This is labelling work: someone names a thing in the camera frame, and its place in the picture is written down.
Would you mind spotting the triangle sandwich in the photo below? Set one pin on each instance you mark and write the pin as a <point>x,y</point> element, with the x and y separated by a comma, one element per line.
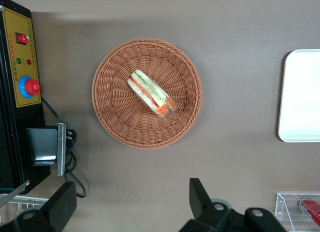
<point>147,89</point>

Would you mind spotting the cream plastic tray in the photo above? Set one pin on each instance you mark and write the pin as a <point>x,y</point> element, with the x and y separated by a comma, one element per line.
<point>300,97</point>

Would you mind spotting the red emergency stop button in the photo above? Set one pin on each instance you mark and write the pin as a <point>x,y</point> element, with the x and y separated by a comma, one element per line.
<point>31,87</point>

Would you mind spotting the black machine with yellow panel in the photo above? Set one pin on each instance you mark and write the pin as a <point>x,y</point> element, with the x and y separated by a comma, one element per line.
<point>15,154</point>

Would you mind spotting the red cola bottle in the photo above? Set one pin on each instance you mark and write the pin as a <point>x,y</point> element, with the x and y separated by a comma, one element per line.
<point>311,208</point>

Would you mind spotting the clear acrylic bottle rack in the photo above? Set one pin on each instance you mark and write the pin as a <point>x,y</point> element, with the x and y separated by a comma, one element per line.
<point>282,207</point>

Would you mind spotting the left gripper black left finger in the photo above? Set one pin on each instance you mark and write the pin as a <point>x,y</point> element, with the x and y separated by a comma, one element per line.
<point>60,204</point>

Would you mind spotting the red rocker switch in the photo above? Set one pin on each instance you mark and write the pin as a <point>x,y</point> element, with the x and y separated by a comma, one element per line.
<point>21,38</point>

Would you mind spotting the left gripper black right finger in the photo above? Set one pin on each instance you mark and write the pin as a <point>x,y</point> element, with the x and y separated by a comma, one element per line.
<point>202,207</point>

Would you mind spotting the brown round wicker basket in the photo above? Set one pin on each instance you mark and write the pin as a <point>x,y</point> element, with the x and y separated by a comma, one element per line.
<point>120,122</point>

